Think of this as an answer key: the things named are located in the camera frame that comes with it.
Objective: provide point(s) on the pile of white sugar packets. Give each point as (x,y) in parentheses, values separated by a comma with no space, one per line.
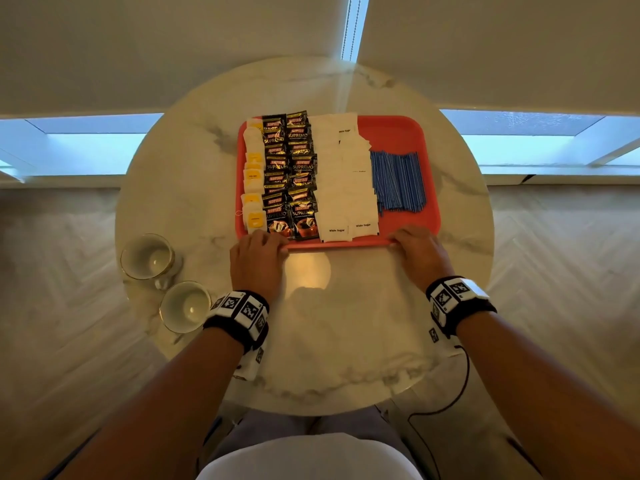
(345,184)

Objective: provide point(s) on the rows of black coffee packets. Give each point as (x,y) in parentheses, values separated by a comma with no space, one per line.
(290,174)

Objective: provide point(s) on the person's left fingers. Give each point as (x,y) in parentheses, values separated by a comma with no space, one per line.
(260,239)

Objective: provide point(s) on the person's right fingers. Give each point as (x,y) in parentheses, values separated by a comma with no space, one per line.
(407,235)

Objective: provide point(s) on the black white marker wrist band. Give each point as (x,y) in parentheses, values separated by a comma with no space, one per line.
(457,299)
(240,314)

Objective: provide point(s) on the person's right hand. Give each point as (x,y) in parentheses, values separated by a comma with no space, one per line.
(425,259)

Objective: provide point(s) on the row of white yellow tea bags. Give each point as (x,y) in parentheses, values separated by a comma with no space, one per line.
(254,182)

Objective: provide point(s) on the red plastic tray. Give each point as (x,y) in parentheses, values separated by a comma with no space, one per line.
(400,132)

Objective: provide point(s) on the person's white shirt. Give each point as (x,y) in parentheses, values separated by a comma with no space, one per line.
(310,459)

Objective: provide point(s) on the person's left forearm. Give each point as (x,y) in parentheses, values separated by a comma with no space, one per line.
(165,409)

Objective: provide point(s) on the person's right forearm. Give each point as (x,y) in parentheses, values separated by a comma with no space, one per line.
(540,394)

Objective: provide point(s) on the person's grey trousers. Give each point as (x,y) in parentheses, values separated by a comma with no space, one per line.
(340,422)

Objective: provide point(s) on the pile of blue stir sticks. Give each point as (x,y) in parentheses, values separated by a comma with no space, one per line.
(399,182)

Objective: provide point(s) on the white cup with gold rim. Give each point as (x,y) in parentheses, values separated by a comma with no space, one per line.
(149,257)
(185,307)

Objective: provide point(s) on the person's left hand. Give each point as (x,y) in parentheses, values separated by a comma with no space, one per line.
(257,272)

